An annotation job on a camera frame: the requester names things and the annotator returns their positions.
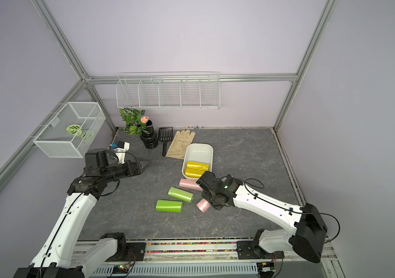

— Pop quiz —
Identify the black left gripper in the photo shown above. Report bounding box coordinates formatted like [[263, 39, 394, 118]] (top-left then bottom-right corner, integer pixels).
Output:
[[102, 158, 152, 183]]

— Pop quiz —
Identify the pink trash bag roll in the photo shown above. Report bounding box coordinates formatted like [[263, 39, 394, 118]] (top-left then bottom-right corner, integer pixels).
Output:
[[197, 199, 211, 213], [179, 178, 203, 192]]

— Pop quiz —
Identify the yellow trash bag roll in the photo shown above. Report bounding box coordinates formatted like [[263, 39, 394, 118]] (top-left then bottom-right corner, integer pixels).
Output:
[[187, 161, 210, 171], [185, 168, 204, 179]]

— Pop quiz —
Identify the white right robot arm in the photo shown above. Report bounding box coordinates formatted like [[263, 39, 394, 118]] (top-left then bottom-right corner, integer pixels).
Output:
[[196, 171, 328, 264]]

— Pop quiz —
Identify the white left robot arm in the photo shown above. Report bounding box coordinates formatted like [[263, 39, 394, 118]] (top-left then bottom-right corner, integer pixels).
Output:
[[14, 148, 151, 278]]

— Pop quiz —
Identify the green trash bag roll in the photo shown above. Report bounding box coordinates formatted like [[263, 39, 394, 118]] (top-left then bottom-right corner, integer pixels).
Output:
[[168, 187, 194, 203], [156, 200, 184, 213]]

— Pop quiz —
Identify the white plastic storage box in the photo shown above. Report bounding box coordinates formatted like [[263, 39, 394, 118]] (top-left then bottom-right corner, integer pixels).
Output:
[[182, 143, 214, 181]]

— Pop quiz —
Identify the black ceramic plant pot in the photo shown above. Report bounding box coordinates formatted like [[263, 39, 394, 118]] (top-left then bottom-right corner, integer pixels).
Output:
[[140, 120, 158, 149]]

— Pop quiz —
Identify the black slotted plastic scoop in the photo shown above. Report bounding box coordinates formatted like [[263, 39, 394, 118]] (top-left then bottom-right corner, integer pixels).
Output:
[[158, 127, 173, 156]]

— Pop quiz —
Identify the green artificial plant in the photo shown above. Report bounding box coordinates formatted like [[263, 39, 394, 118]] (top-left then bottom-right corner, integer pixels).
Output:
[[119, 108, 148, 136]]

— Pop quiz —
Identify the cream fabric glove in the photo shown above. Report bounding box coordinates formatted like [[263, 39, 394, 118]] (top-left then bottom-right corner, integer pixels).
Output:
[[166, 130, 196, 160]]

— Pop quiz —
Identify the green leaf in basket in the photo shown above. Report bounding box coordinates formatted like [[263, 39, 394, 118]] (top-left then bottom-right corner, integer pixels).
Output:
[[66, 124, 83, 136]]

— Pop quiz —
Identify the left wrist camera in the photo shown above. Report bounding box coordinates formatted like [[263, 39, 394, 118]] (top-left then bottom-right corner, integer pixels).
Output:
[[111, 141, 130, 164]]

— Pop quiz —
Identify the white wire cube basket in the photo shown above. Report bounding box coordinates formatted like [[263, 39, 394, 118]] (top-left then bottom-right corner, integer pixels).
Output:
[[33, 102, 106, 159]]

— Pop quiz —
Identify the front aluminium rail base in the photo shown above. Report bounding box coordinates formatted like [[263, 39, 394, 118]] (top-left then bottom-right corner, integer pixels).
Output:
[[92, 238, 344, 278]]

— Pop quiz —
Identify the white wire wall shelf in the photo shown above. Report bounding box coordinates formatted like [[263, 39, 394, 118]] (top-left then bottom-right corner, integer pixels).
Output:
[[116, 72, 221, 110]]

